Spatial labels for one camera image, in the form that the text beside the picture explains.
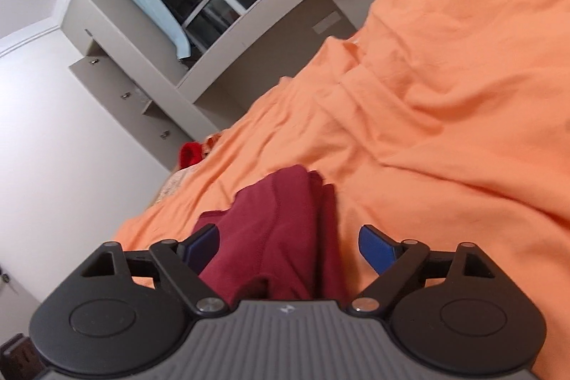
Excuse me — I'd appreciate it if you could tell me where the small orange patterned cloth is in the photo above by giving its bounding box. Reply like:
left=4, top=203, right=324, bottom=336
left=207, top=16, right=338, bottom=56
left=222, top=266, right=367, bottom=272
left=201, top=132, right=222, bottom=158

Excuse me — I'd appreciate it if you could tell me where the pale floral pillow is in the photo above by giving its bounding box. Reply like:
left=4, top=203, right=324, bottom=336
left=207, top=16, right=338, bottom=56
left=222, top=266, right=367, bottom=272
left=148, top=165, right=198, bottom=207

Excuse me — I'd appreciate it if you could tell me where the grey window desk unit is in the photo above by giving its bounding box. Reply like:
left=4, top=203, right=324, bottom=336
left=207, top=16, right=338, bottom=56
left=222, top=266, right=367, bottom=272
left=60, top=0, right=429, bottom=141

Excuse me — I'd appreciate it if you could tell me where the grey cabinet with knobs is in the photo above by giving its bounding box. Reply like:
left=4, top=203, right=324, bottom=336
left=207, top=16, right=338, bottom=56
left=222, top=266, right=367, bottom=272
left=71, top=55, right=191, bottom=169

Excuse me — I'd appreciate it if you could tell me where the bright red plush item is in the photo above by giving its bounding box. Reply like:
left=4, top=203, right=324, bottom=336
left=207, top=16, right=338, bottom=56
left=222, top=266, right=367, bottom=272
left=178, top=142, right=204, bottom=170

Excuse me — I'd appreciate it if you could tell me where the dark red garment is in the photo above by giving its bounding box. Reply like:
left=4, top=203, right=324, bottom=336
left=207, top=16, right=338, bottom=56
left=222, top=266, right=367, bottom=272
left=195, top=165, right=349, bottom=307

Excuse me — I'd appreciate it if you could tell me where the orange bed cover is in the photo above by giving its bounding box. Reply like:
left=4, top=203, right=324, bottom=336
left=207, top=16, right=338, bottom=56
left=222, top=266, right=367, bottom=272
left=117, top=0, right=569, bottom=379

